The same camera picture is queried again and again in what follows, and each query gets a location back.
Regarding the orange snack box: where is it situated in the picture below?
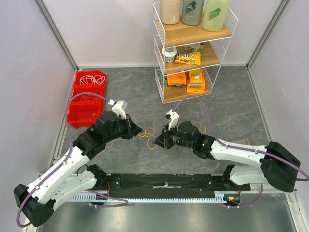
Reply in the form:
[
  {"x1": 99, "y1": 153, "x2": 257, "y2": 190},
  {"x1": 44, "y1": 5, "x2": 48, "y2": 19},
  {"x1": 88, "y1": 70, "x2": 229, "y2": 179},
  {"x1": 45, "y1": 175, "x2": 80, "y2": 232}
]
[
  {"x1": 186, "y1": 69, "x2": 206, "y2": 93},
  {"x1": 167, "y1": 72, "x2": 187, "y2": 87}
]

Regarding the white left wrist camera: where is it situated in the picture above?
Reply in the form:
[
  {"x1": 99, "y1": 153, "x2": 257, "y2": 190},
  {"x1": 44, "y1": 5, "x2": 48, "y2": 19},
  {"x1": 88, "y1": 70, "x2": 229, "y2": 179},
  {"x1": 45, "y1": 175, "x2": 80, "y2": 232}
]
[{"x1": 108, "y1": 100, "x2": 128, "y2": 119}]

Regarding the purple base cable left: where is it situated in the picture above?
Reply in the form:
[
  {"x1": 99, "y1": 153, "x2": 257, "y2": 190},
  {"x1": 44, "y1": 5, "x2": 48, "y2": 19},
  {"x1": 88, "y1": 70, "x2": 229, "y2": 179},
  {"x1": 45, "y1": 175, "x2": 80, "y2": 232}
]
[{"x1": 86, "y1": 189, "x2": 130, "y2": 208}]

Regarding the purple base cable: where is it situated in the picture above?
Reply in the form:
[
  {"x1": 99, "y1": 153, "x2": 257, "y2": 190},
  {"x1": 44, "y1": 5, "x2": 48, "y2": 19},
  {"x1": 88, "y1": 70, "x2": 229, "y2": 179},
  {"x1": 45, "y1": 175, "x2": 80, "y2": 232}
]
[
  {"x1": 86, "y1": 189, "x2": 130, "y2": 208},
  {"x1": 226, "y1": 183, "x2": 264, "y2": 209}
]

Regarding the white cable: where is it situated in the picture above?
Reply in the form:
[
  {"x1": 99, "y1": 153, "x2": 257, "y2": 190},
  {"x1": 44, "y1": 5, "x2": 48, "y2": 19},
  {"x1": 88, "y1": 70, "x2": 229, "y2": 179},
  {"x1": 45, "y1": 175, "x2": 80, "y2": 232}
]
[
  {"x1": 93, "y1": 74, "x2": 107, "y2": 86},
  {"x1": 79, "y1": 74, "x2": 96, "y2": 86}
]

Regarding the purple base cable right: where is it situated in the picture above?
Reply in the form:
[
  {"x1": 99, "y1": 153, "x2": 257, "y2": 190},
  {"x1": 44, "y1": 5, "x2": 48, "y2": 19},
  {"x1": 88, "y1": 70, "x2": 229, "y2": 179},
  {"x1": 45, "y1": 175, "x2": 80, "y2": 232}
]
[{"x1": 226, "y1": 183, "x2": 264, "y2": 209}]

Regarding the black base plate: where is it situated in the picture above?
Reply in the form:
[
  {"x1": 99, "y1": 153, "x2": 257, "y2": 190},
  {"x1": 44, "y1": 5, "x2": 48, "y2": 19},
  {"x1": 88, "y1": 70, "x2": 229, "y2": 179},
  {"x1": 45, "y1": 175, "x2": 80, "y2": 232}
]
[{"x1": 97, "y1": 174, "x2": 251, "y2": 199}]

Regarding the yellow candy bag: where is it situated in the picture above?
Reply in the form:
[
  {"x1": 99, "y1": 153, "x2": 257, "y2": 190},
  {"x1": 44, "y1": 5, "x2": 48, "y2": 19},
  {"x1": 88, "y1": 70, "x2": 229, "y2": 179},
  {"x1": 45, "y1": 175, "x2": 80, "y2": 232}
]
[{"x1": 174, "y1": 51, "x2": 201, "y2": 65}]

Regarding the white brown snack pack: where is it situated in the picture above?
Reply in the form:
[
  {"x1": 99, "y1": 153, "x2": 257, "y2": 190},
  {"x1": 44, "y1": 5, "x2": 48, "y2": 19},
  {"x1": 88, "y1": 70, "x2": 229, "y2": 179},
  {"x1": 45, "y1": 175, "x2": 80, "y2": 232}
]
[{"x1": 183, "y1": 42, "x2": 205, "y2": 52}]

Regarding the coffee cup with lid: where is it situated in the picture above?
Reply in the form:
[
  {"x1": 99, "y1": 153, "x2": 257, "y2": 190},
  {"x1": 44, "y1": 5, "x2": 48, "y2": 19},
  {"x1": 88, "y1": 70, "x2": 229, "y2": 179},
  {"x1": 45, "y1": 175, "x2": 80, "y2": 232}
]
[{"x1": 161, "y1": 47, "x2": 178, "y2": 64}]

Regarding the orange snack box left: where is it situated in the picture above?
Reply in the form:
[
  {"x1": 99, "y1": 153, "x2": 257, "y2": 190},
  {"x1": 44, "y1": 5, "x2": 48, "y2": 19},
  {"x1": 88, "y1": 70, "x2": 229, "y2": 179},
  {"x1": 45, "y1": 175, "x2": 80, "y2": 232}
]
[{"x1": 167, "y1": 72, "x2": 187, "y2": 87}]

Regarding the beige bottle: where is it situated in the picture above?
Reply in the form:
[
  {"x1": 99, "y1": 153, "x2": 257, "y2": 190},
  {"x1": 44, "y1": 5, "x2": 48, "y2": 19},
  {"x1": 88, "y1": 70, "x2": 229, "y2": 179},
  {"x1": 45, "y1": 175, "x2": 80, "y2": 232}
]
[{"x1": 160, "y1": 0, "x2": 181, "y2": 25}]

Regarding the grey green bottle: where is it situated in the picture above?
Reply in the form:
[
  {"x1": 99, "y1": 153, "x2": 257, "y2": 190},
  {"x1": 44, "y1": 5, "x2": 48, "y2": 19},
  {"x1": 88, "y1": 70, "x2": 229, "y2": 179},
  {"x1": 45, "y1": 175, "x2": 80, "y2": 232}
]
[{"x1": 182, "y1": 0, "x2": 204, "y2": 26}]

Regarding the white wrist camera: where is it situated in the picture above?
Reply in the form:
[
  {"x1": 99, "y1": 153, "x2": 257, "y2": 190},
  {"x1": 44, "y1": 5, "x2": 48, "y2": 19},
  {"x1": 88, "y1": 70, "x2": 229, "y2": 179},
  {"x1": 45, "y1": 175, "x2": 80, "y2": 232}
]
[
  {"x1": 165, "y1": 109, "x2": 180, "y2": 131},
  {"x1": 108, "y1": 100, "x2": 128, "y2": 119}
]

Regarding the slotted cable duct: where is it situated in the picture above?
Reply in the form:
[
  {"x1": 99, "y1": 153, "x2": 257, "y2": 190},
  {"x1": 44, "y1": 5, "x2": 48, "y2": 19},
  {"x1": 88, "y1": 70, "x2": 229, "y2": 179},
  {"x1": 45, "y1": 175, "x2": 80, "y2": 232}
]
[{"x1": 70, "y1": 192, "x2": 229, "y2": 203}]

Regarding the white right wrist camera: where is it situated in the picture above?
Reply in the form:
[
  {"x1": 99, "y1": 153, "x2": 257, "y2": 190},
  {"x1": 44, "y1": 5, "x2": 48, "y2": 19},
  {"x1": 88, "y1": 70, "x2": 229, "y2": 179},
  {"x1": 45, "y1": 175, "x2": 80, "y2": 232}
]
[{"x1": 165, "y1": 109, "x2": 180, "y2": 131}]

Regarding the light green bottle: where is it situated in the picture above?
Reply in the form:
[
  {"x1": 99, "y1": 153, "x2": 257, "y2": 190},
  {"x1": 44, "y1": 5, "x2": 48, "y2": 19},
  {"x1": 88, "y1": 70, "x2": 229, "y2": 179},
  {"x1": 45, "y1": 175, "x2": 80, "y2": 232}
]
[{"x1": 202, "y1": 0, "x2": 229, "y2": 32}]

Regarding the orange cable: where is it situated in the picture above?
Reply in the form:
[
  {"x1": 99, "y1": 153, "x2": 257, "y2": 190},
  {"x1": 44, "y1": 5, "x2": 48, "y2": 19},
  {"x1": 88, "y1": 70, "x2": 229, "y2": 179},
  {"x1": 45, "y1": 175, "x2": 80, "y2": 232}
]
[{"x1": 81, "y1": 93, "x2": 102, "y2": 103}]

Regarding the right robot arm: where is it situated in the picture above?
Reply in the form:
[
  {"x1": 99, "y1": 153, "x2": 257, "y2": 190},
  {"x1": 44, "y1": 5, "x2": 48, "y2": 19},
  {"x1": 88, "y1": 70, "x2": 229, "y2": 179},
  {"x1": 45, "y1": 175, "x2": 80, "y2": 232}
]
[{"x1": 154, "y1": 121, "x2": 300, "y2": 192}]

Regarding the white wire shelf rack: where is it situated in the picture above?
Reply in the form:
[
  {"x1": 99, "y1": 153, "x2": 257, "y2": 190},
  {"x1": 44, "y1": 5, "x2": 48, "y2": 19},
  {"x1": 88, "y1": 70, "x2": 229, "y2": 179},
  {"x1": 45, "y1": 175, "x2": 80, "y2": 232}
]
[{"x1": 153, "y1": 2, "x2": 239, "y2": 103}]

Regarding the red storage bin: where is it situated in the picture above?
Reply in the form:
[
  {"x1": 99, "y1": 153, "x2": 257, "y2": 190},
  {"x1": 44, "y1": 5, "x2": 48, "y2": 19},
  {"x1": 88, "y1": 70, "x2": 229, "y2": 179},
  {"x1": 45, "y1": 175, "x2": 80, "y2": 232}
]
[{"x1": 67, "y1": 70, "x2": 107, "y2": 129}]

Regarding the small card on table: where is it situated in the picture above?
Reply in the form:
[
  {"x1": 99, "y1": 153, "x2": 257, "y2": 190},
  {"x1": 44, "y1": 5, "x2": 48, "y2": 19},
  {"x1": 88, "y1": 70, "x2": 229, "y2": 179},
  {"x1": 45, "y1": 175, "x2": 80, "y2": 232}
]
[{"x1": 231, "y1": 139, "x2": 250, "y2": 145}]

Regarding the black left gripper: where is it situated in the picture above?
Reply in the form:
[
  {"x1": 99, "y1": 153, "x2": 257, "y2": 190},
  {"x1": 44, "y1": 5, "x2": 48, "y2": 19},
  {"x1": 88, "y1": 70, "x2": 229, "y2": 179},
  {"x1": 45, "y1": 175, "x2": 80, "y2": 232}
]
[{"x1": 104, "y1": 114, "x2": 142, "y2": 143}]

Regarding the orange snack box right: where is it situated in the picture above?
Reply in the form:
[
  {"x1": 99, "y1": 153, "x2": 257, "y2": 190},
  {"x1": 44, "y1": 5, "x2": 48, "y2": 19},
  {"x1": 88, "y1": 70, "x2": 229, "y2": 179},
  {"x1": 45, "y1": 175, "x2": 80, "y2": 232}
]
[{"x1": 186, "y1": 69, "x2": 206, "y2": 93}]

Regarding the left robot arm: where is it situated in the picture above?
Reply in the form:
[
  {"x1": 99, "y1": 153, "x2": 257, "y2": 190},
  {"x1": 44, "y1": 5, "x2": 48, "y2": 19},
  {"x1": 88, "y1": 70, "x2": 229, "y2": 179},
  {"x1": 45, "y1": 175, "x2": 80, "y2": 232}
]
[{"x1": 14, "y1": 111, "x2": 142, "y2": 228}]

